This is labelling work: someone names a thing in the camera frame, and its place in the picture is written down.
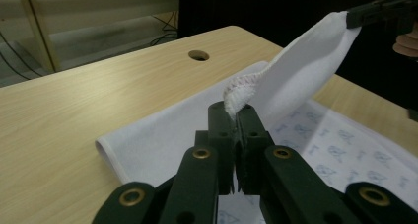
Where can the beige metal frame post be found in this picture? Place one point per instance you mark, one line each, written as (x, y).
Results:
(37, 30)

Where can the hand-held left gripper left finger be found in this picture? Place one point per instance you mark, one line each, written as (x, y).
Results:
(222, 141)

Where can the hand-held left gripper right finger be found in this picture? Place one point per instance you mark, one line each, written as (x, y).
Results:
(253, 145)

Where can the white towel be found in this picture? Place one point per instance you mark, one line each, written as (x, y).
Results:
(164, 141)

